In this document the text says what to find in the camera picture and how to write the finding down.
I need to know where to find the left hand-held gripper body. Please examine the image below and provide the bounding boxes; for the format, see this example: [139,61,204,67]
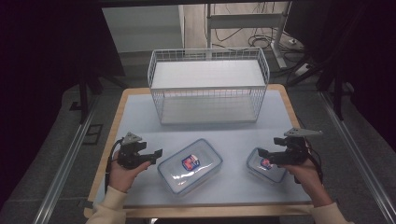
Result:
[117,132,156,171]

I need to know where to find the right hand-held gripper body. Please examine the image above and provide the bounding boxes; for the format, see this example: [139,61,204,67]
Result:
[270,127,323,166]

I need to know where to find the small clear lidded food container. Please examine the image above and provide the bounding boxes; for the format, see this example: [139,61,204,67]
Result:
[246,147,288,185]

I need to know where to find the large clear lidded food container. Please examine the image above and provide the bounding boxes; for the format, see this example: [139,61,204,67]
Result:
[157,138,224,198]

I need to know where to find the white wire shelf rack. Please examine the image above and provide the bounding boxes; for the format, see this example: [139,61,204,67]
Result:
[147,47,271,126]

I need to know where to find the person's left hand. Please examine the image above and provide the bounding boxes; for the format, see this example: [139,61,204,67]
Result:
[107,151,152,194]

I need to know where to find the person's right hand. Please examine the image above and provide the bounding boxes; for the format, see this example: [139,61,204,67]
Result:
[277,158,326,200]

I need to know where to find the black floor plate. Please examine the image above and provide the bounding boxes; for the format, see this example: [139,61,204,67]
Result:
[82,123,104,146]

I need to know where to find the pale blue table mat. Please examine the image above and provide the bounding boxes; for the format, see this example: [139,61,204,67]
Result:
[92,90,312,208]

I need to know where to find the black stand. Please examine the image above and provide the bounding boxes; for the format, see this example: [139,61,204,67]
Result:
[77,69,105,125]
[317,59,347,121]

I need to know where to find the white power strip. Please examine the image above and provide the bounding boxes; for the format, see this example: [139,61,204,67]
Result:
[293,63,311,77]

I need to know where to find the white panel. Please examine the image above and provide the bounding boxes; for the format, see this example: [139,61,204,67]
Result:
[102,4,185,54]

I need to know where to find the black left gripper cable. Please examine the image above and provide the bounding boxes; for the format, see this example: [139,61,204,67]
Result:
[105,138,124,194]

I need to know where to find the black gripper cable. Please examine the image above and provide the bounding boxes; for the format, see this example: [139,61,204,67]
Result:
[105,138,124,194]
[306,143,325,185]

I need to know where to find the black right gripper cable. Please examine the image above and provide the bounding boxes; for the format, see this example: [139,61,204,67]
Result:
[306,143,325,185]

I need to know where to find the aluminium rail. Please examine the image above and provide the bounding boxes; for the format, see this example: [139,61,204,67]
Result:
[318,91,396,224]
[32,92,101,224]

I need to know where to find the black floor cables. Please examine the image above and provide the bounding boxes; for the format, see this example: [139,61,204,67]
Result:
[214,2,304,54]

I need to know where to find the white metal stand frame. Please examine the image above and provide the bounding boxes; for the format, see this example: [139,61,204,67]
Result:
[205,1,292,70]

